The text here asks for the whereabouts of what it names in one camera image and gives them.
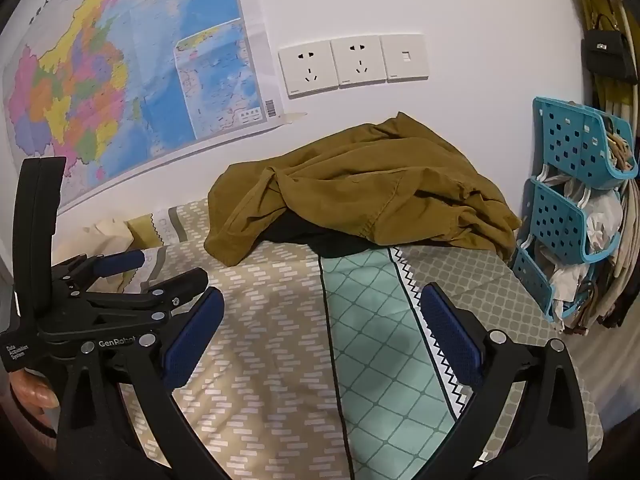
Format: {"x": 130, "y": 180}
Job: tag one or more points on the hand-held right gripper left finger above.
{"x": 192, "y": 345}

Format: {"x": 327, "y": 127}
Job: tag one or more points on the white cloth in basket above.
{"x": 602, "y": 220}

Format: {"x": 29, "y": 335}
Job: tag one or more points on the black garment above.
{"x": 310, "y": 241}

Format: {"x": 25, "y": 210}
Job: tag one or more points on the blue perforated hanging basket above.
{"x": 555, "y": 220}
{"x": 570, "y": 140}
{"x": 532, "y": 280}

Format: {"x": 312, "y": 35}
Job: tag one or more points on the person's left hand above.
{"x": 35, "y": 391}

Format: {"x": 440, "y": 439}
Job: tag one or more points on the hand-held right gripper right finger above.
{"x": 452, "y": 335}

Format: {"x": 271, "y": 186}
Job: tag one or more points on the cream garment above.
{"x": 105, "y": 232}

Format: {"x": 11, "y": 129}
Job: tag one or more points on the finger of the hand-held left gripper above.
{"x": 175, "y": 287}
{"x": 122, "y": 261}

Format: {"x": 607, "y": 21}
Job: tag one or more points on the white wall socket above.
{"x": 358, "y": 61}
{"x": 306, "y": 69}

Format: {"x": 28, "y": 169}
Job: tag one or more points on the black handbag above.
{"x": 607, "y": 55}

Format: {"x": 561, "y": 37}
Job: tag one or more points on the colourful wall map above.
{"x": 125, "y": 60}

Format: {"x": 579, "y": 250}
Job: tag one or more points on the patterned bedspread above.
{"x": 280, "y": 360}

